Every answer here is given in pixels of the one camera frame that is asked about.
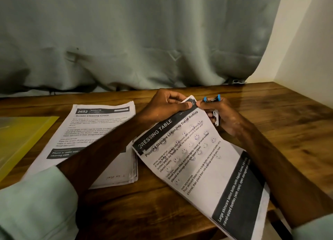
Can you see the person's right hand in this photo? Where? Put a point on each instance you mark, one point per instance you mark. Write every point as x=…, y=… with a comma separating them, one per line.
x=229, y=117

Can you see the yellow patterned folder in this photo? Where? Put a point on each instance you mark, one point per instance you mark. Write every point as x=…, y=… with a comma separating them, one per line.
x=23, y=143

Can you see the blue pen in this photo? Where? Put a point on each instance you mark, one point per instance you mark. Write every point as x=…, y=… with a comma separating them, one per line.
x=215, y=115

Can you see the pale green curtain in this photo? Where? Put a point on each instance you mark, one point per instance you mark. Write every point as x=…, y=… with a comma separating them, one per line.
x=140, y=34

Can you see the person's left hand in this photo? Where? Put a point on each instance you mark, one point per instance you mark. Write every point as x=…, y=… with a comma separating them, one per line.
x=161, y=106

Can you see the black bar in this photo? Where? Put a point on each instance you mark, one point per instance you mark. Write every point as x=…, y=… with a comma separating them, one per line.
x=278, y=224

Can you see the person's left forearm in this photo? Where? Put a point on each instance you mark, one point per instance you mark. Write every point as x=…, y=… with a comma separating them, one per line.
x=57, y=190

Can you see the person's right forearm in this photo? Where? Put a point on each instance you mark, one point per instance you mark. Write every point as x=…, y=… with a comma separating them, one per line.
x=291, y=185

